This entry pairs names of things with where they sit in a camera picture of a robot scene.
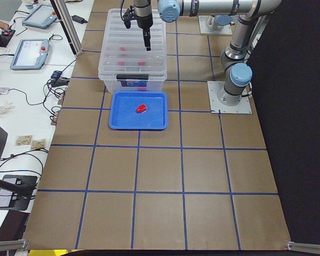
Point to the black power adapter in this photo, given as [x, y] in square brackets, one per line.
[78, 19]

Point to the teach pendant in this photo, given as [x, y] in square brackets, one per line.
[31, 54]
[42, 17]

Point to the black flat stand base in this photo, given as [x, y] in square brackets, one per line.
[16, 191]

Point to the clear plastic box lid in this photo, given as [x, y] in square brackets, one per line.
[116, 36]

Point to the far teach pendant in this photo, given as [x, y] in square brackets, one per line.
[42, 17]

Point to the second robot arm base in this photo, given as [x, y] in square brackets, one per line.
[217, 22]

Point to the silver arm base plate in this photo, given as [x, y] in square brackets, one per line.
[242, 106]

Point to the near teach pendant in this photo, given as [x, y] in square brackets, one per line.
[31, 54]

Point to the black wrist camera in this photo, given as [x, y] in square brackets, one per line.
[128, 16]

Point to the aluminium frame post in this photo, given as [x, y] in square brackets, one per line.
[66, 22]

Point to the second arm base plate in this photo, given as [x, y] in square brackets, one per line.
[204, 30]

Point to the bag of small parts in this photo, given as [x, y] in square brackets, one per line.
[23, 140]
[38, 144]

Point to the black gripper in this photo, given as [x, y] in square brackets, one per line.
[144, 22]

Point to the clear plastic storage box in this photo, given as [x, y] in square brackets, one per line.
[147, 77]

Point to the blue plastic tray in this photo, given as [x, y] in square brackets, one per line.
[123, 115]

